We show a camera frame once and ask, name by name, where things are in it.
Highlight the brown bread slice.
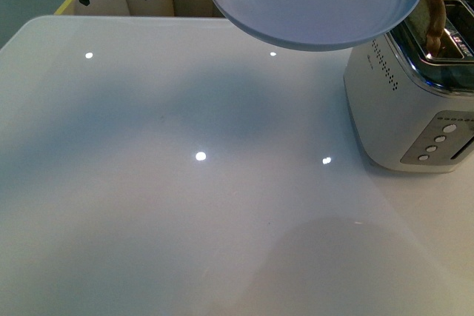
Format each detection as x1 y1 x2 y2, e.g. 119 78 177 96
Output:
407 0 447 57

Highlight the white two-slot toaster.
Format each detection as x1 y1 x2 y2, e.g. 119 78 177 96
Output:
344 0 473 173

